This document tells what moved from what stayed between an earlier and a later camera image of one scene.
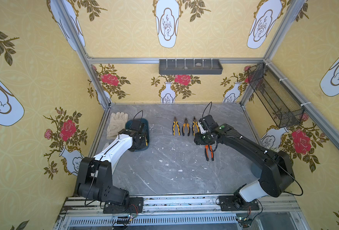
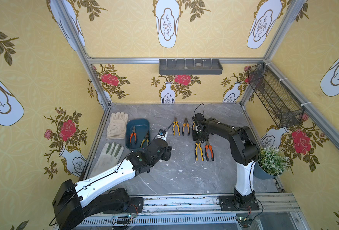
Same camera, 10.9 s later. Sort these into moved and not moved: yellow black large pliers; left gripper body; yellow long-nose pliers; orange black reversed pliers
Moved: left gripper body
Not moved: orange black reversed pliers; yellow black large pliers; yellow long-nose pliers
